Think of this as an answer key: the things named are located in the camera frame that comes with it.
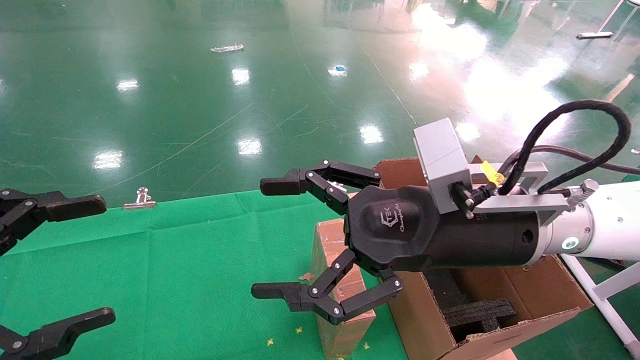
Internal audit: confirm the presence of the yellow cable tag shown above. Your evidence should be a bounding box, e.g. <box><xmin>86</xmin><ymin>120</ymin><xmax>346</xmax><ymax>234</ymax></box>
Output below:
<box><xmin>481</xmin><ymin>161</ymin><xmax>505</xmax><ymax>185</ymax></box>

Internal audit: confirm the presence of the green table cloth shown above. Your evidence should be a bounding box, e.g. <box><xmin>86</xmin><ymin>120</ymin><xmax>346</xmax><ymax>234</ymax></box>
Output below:
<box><xmin>0</xmin><ymin>189</ymin><xmax>408</xmax><ymax>360</ymax></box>

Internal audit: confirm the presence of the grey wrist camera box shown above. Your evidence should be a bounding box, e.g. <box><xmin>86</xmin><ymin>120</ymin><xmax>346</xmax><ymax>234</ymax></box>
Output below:
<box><xmin>413</xmin><ymin>118</ymin><xmax>473</xmax><ymax>215</ymax></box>

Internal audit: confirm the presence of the thin dark cable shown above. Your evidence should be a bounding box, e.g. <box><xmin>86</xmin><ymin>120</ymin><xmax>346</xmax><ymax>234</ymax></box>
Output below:
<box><xmin>500</xmin><ymin>145</ymin><xmax>640</xmax><ymax>176</ymax></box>

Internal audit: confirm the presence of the large open cardboard carton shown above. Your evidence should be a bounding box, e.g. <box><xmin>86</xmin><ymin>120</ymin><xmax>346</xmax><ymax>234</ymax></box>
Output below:
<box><xmin>372</xmin><ymin>157</ymin><xmax>594</xmax><ymax>360</ymax></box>

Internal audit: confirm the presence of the black foam insert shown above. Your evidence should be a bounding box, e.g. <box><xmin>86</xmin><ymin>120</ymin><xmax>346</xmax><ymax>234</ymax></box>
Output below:
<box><xmin>442</xmin><ymin>298</ymin><xmax>518</xmax><ymax>344</ymax></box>

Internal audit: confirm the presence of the silver binder clip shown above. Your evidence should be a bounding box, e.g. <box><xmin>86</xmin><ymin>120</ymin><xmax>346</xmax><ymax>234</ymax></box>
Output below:
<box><xmin>123</xmin><ymin>187</ymin><xmax>157</xmax><ymax>210</ymax></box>

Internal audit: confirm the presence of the white pipe frame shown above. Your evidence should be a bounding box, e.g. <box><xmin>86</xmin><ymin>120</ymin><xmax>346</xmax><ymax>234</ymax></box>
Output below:
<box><xmin>560</xmin><ymin>252</ymin><xmax>640</xmax><ymax>360</ymax></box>

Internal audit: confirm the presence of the grey metal camera bracket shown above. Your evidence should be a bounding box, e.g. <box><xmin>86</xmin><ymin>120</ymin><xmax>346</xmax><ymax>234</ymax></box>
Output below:
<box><xmin>467</xmin><ymin>161</ymin><xmax>599</xmax><ymax>229</ymax></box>

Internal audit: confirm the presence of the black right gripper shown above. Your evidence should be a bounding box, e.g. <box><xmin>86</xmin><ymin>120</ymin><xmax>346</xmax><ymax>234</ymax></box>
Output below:
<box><xmin>251</xmin><ymin>160</ymin><xmax>547</xmax><ymax>326</ymax></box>

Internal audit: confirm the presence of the small long cardboard box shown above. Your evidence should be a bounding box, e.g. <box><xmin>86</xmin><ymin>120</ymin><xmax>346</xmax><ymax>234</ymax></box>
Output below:
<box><xmin>309</xmin><ymin>218</ymin><xmax>377</xmax><ymax>360</ymax></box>

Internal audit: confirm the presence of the thick black looped cable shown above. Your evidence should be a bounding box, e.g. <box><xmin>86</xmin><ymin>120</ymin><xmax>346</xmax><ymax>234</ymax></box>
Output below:
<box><xmin>497</xmin><ymin>100</ymin><xmax>632</xmax><ymax>197</ymax></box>

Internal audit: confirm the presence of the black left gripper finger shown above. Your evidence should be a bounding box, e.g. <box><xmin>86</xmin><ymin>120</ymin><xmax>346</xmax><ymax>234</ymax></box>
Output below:
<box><xmin>0</xmin><ymin>307</ymin><xmax>116</xmax><ymax>360</ymax></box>
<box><xmin>0</xmin><ymin>188</ymin><xmax>107</xmax><ymax>257</ymax></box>

